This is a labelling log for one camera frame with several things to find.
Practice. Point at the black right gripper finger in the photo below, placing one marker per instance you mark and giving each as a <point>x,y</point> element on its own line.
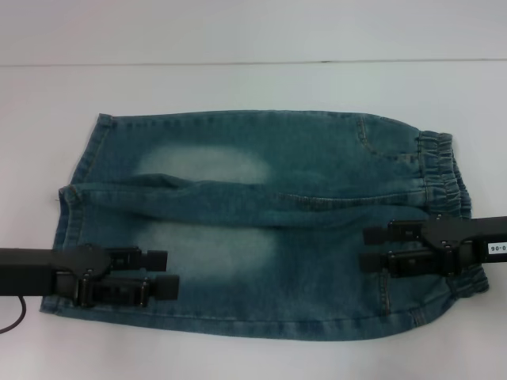
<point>372,263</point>
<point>376,234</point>

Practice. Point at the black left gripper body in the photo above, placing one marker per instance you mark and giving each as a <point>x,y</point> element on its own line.
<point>27,273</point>

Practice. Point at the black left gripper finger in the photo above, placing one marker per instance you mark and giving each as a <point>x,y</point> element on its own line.
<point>166,288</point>
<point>156,261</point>

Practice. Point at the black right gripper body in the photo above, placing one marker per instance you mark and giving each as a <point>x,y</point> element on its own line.
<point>471,237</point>

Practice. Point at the blue denim shorts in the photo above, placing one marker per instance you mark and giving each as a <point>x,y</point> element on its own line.
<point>301,166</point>

